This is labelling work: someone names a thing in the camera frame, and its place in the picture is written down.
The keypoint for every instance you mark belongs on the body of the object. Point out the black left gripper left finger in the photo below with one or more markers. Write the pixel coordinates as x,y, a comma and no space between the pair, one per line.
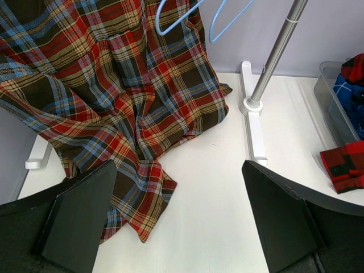
74,227

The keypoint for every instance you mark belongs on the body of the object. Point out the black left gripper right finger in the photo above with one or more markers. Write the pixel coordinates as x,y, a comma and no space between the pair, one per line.
287,231

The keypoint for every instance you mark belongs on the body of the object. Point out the red black checked shirt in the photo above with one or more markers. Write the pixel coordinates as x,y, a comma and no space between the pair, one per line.
344,164

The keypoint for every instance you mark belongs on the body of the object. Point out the blue plaid shirt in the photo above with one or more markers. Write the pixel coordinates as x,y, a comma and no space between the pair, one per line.
351,99

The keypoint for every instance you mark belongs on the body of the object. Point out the brown plaid shirt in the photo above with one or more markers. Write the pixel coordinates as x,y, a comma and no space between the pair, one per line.
96,80

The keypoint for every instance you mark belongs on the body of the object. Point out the light blue hanger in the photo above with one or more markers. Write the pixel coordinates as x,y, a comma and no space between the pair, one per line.
219,26

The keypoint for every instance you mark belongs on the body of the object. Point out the silver white clothes rack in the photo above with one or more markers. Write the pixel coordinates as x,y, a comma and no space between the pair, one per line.
251,105

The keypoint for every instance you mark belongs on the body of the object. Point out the clear grey plastic bin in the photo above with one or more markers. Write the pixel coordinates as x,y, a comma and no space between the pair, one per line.
337,123

